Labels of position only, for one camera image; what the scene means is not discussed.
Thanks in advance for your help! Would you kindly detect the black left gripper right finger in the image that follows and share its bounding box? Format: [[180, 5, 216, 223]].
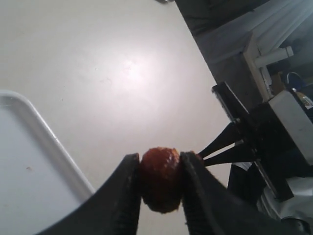
[[180, 152, 308, 235]]

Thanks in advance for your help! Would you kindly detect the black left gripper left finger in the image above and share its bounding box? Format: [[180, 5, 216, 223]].
[[40, 153, 141, 235]]

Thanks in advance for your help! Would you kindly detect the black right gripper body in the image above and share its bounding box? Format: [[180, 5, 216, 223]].
[[212, 83, 313, 202]]

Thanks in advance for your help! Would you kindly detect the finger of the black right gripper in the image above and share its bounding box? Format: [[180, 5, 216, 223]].
[[198, 122, 243, 157], [204, 143, 256, 166]]

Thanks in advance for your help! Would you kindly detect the red fruit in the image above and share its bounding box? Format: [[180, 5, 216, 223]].
[[138, 147, 182, 214], [191, 151, 205, 165]]

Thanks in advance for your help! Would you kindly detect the white plastic tray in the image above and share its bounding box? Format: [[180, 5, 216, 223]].
[[0, 90, 94, 235]]

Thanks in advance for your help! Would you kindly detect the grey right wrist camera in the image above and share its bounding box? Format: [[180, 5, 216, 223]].
[[268, 90, 313, 165]]

